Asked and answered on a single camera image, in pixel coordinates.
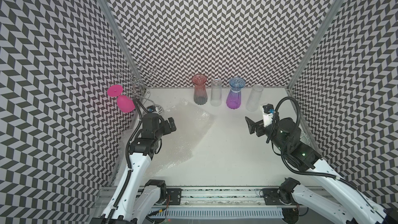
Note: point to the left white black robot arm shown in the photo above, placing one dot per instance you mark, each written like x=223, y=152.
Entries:
x=125, y=207

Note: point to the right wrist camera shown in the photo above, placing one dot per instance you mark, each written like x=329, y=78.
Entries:
x=268, y=114

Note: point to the purple blue tumbler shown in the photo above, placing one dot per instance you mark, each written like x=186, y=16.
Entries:
x=234, y=97

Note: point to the aluminium front rail frame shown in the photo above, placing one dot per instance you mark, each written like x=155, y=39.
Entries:
x=242, y=204

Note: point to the red black ribbed vase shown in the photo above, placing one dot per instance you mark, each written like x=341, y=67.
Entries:
x=200, y=94

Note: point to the chrome wire glass rack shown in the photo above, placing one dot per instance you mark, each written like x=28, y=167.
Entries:
x=139, y=87

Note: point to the pink plastic wine glass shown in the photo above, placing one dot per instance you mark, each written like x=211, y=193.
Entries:
x=124, y=103

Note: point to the clear ribbed glass vase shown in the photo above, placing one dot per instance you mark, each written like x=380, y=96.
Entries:
x=216, y=93

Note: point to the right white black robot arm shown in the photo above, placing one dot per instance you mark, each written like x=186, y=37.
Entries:
x=350, y=207

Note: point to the green patterned round bowl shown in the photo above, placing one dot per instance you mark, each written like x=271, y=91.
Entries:
x=304, y=138

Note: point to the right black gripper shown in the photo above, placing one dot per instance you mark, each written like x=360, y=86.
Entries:
x=259, y=126

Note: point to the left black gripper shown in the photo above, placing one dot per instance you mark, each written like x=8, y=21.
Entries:
x=167, y=129

